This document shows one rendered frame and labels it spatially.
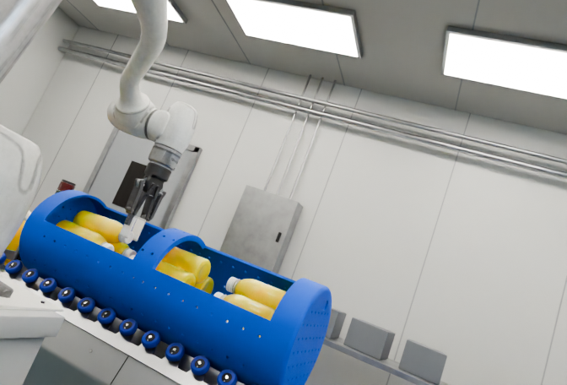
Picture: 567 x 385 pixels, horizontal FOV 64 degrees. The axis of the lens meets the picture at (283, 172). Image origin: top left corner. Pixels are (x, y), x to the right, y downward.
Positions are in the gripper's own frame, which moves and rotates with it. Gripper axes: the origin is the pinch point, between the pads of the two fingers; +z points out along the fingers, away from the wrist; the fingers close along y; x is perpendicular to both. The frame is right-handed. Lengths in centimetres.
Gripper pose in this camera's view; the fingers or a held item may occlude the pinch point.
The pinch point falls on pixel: (132, 227)
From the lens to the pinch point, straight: 144.5
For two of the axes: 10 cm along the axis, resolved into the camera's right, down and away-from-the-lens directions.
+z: -3.6, 9.1, -2.0
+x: -8.8, -2.5, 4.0
